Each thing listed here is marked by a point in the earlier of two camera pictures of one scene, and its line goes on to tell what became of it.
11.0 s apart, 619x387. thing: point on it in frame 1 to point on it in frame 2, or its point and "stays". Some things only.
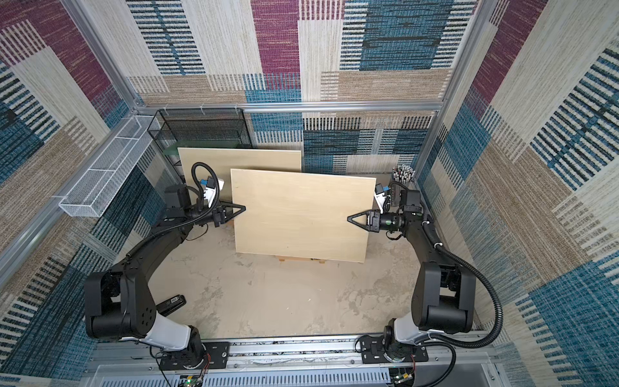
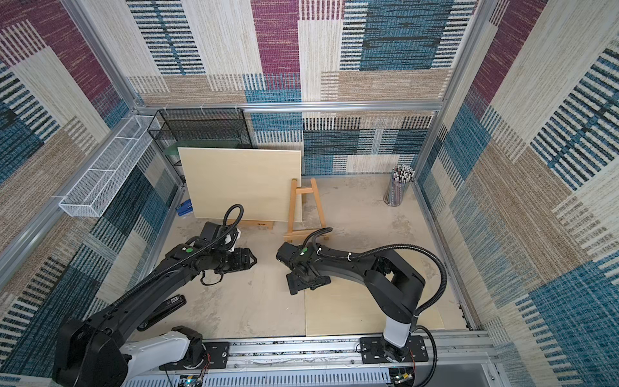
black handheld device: x=168 y=305 stays
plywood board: x=301 y=214 to x=343 y=307
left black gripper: x=223 y=213 to x=243 y=261
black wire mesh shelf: x=198 y=127 stays
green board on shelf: x=172 y=150 stays
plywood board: x=224 y=160 stays
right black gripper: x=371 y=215 to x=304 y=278
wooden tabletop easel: x=283 y=258 to x=300 y=236
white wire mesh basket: x=89 y=197 stays
